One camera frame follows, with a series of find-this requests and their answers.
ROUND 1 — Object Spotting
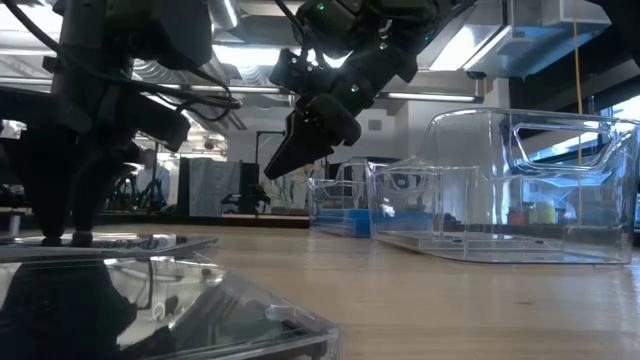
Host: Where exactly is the yellow hanging cord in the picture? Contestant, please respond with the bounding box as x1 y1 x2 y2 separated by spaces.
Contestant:
572 0 585 226

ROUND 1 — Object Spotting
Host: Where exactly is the person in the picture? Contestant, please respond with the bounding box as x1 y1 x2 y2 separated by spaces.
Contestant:
134 148 172 207

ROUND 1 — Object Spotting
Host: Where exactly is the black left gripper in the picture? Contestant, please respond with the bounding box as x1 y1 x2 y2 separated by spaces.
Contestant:
0 85 192 247

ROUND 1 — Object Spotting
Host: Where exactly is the clear jewel case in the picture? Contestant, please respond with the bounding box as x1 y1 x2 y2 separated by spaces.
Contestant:
0 252 344 360
0 232 220 263
379 232 549 254

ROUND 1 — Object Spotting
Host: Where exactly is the large clear plastic bin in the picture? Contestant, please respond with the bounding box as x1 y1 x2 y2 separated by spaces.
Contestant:
367 107 640 265

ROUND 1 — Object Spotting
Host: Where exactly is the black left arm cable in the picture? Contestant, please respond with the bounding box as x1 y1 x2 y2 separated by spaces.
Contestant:
4 0 245 123

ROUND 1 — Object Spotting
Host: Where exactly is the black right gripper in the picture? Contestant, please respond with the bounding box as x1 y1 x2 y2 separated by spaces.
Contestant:
263 94 362 180

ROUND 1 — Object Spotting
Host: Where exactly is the grey divider panel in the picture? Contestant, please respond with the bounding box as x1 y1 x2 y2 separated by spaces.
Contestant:
177 156 242 218

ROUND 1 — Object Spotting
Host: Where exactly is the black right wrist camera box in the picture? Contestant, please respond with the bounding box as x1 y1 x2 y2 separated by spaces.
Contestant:
269 48 321 96

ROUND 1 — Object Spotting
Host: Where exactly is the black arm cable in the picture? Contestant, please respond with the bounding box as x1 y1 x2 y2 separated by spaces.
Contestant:
274 0 314 56
4 0 245 123

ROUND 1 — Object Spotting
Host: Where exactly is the black divider panel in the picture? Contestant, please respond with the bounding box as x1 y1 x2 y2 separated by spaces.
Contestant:
239 160 261 217

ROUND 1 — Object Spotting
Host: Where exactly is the beige hanging cloth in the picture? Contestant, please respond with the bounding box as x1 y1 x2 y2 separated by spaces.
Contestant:
259 167 326 209

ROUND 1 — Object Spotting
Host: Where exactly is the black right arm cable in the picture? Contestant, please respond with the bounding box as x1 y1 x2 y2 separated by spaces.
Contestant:
274 0 314 56

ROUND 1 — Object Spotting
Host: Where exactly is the long linear ceiling light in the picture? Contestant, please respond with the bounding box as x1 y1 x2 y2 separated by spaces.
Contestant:
132 82 485 104

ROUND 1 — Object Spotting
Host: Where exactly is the background wooden workbench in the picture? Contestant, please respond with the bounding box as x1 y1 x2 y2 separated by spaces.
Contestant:
94 212 311 230

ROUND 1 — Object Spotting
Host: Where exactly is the small clear plastic bin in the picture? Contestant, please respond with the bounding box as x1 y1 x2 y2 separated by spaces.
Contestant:
306 160 401 239

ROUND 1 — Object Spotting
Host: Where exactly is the yellow-green container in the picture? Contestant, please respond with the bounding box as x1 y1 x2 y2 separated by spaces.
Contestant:
534 201 557 226

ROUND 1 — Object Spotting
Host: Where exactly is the round silver air duct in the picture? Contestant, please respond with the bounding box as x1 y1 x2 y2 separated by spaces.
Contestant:
207 0 241 30

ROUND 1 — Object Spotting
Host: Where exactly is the rectangular metal ceiling duct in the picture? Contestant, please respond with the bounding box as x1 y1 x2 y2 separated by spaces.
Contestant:
417 0 614 79

